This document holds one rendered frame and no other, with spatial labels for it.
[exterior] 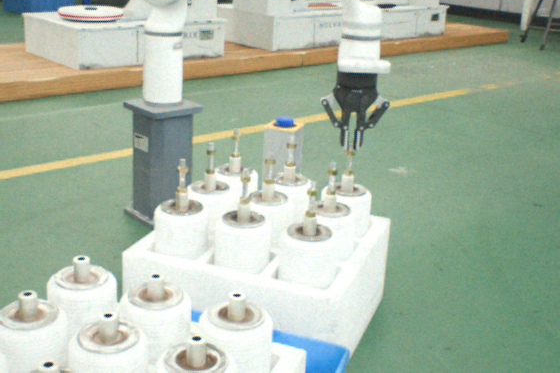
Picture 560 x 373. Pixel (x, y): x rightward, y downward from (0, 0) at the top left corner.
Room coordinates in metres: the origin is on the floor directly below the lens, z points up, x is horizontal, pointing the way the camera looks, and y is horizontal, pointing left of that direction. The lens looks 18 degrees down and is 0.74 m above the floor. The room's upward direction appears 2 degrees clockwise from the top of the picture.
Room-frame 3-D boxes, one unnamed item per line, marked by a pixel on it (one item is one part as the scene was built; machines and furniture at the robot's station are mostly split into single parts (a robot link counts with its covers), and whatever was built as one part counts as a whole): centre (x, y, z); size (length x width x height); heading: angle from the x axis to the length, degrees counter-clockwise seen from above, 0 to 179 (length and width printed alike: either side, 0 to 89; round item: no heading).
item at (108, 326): (0.81, 0.15, 0.26); 0.02 x 0.02 x 0.03
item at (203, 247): (1.25, 0.10, 0.16); 0.10 x 0.10 x 0.18
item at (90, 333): (0.81, 0.15, 0.25); 0.08 x 0.08 x 0.01
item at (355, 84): (1.38, -0.20, 0.45); 0.08 x 0.08 x 0.09
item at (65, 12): (3.60, 0.74, 0.29); 0.30 x 0.30 x 0.06
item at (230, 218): (1.21, -0.01, 0.25); 0.08 x 0.08 x 0.01
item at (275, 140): (1.61, -0.09, 0.16); 0.07 x 0.07 x 0.31; 68
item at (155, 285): (0.92, 0.11, 0.26); 0.02 x 0.02 x 0.03
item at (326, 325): (1.32, -0.05, 0.09); 0.39 x 0.39 x 0.18; 68
